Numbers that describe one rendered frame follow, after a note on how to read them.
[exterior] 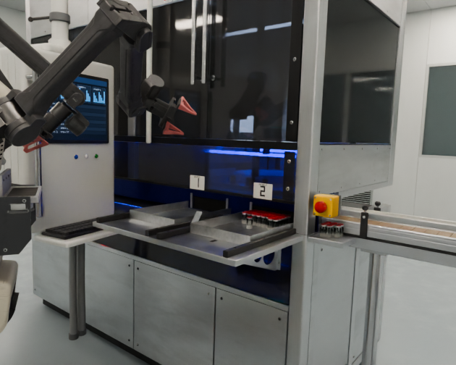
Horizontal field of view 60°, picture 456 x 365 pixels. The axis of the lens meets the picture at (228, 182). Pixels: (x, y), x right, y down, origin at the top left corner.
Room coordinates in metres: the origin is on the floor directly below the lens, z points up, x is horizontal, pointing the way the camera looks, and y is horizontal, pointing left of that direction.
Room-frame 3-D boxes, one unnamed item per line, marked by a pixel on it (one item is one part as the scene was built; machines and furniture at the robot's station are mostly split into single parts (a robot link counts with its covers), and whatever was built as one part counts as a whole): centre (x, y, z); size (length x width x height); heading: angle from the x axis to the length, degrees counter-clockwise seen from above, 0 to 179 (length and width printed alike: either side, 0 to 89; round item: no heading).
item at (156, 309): (2.41, 0.22, 0.44); 2.06 x 1.00 x 0.88; 52
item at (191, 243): (1.48, 0.10, 0.87); 0.70 x 0.48 x 0.02; 52
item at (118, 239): (2.04, 0.54, 0.73); 1.98 x 0.01 x 0.25; 52
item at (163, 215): (1.64, 0.19, 0.90); 0.34 x 0.26 x 0.04; 142
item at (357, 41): (1.78, -0.58, 1.50); 0.85 x 0.01 x 0.59; 142
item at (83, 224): (1.71, 0.59, 0.82); 0.40 x 0.14 x 0.02; 152
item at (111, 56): (2.18, 0.70, 1.50); 0.49 x 0.01 x 0.59; 52
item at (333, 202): (1.37, -0.35, 0.99); 0.08 x 0.07 x 0.07; 142
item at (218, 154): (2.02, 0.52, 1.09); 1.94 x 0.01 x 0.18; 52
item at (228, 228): (1.43, -0.08, 0.90); 0.34 x 0.26 x 0.04; 142
